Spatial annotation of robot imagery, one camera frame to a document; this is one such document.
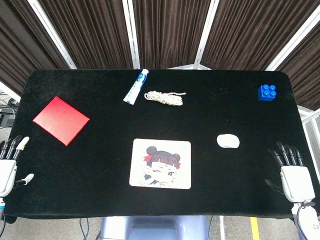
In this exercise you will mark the black velvet table cloth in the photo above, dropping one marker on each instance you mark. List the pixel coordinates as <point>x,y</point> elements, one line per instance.
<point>155,120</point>

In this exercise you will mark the blue white toothpaste tube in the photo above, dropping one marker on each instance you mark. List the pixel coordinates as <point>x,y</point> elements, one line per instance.
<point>136,87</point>

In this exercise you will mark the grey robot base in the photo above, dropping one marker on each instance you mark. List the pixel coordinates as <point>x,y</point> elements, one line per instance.
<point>152,228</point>

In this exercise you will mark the red square booklet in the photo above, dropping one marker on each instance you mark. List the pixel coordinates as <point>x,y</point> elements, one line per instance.
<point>61,120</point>

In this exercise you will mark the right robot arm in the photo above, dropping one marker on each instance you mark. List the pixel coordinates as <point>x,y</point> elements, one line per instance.
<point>309,220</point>

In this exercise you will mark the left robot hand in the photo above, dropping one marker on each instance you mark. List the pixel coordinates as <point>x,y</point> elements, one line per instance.
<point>7,172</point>

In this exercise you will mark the brown curtain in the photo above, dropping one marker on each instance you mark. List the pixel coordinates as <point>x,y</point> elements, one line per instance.
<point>165,32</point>

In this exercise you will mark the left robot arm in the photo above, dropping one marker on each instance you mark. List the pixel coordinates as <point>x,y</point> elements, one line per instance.
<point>1,205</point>

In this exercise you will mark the cartoon girl mouse pad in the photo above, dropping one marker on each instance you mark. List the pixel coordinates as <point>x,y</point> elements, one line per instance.
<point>160,163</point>

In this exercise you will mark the blue toy building block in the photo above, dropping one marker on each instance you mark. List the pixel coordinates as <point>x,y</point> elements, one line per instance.
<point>267,93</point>

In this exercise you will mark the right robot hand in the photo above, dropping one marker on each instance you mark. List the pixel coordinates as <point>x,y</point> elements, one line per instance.
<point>296,178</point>

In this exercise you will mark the white computer mouse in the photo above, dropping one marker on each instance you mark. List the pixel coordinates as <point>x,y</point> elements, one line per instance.
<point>228,141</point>

